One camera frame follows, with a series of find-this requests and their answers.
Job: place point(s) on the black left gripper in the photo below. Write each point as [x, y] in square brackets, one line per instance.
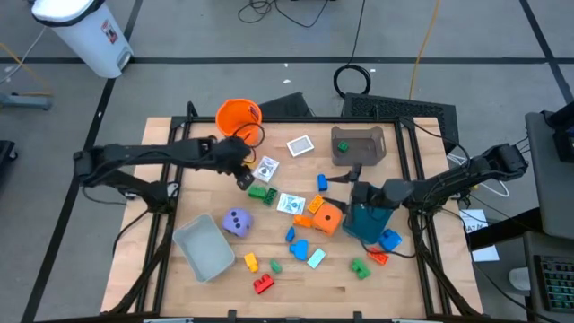
[231, 154]

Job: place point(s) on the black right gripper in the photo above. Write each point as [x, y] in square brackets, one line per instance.
[372, 194]

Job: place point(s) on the small yellow toy brick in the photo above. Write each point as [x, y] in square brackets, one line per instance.
[249, 166]

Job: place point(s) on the orange foam die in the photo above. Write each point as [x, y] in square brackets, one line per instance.
[327, 222]

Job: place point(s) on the teal plastic bin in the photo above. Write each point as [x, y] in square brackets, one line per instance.
[365, 226]

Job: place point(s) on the tiny green toy brick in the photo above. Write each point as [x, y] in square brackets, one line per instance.
[343, 146]

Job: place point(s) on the orange toy brick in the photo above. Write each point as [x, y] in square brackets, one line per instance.
[302, 221]

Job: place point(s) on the dark green toy brick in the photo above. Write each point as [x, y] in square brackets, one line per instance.
[270, 196]

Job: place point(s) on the rounded blue toy brick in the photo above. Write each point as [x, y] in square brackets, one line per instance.
[390, 241]

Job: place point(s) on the purple foam die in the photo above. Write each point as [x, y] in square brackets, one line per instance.
[244, 229]

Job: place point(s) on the red-orange toy brick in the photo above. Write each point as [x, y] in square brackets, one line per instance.
[380, 259]

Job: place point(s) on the stepped green toy brick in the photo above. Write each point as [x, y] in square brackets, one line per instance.
[360, 269]

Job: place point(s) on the light grey plastic bin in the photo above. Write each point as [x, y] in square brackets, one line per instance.
[206, 249]

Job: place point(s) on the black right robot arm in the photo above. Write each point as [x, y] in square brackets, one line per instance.
[448, 181]

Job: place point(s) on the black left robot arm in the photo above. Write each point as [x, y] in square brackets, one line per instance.
[148, 154]

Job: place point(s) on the flat yellow-orange toy brick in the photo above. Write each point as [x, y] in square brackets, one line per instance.
[316, 204]

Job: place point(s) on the orange plastic bucket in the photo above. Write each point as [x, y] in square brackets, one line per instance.
[235, 114]

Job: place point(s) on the brown plastic bin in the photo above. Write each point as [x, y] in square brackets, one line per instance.
[363, 152]

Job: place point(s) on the white teal card deck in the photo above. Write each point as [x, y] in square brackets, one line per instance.
[291, 203]

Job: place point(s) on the small dark blue brick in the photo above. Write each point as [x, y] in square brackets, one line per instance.
[290, 234]

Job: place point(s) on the flat mint toy brick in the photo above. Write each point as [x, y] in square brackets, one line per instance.
[316, 258]

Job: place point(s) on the large light blue brick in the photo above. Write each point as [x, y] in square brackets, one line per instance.
[299, 250]

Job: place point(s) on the black flat panel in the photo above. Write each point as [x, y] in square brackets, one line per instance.
[287, 107]

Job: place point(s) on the black perforated computer case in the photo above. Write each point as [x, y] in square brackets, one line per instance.
[399, 112]

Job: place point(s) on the small green toy brick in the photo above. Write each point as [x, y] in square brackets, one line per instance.
[275, 266]

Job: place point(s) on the red toy brick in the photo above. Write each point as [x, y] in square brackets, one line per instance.
[263, 284]

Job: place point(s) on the white paper sheet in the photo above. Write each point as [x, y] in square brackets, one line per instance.
[482, 251]

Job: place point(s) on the white trash can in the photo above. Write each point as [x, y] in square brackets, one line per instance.
[89, 36]

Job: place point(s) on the dark grey desk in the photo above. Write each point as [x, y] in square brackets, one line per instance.
[531, 251]

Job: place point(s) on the black backlit keyboard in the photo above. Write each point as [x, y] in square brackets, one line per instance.
[556, 282]

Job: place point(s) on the black metal table frame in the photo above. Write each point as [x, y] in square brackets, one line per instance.
[314, 119]

